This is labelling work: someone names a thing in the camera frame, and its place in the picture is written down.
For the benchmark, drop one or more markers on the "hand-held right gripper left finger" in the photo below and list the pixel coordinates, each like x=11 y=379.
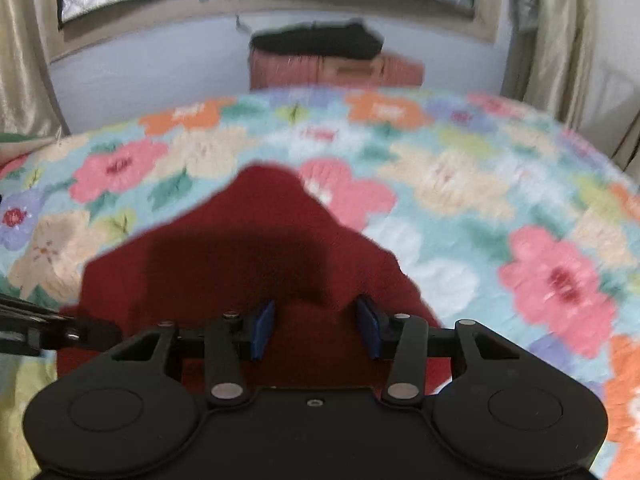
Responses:
x=262 y=332

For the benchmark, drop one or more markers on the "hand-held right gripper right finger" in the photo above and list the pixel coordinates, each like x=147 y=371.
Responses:
x=369 y=330

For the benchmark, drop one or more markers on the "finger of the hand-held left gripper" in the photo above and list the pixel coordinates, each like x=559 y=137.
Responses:
x=85 y=335

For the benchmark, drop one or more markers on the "red dress with brown roses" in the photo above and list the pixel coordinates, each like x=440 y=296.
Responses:
x=250 y=220

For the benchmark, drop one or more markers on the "pale green cloth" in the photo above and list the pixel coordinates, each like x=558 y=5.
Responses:
x=22 y=410

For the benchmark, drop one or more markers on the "floral quilted bed cover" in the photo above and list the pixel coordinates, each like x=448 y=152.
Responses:
x=475 y=185

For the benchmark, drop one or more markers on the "pink ribbed suitcase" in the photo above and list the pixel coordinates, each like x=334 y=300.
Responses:
x=300 y=72

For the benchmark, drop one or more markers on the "beige satin curtain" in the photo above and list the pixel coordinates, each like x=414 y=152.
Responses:
x=565 y=35
x=25 y=60

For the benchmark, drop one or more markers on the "folded black cloth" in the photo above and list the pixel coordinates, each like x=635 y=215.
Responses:
x=320 y=40

